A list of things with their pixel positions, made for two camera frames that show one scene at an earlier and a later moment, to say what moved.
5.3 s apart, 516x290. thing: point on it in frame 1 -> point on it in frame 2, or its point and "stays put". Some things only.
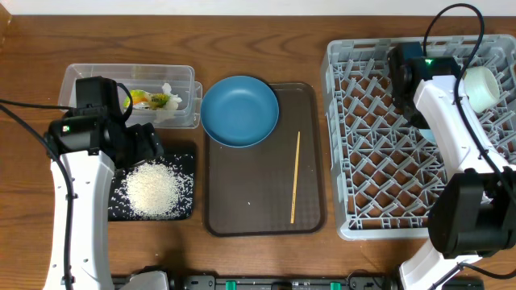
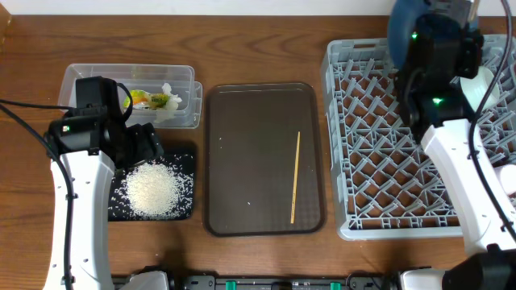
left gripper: (147, 143) stays put
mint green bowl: (480, 87) stays put
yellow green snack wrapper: (146, 100) stays put
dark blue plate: (239, 111) -> (402, 21)
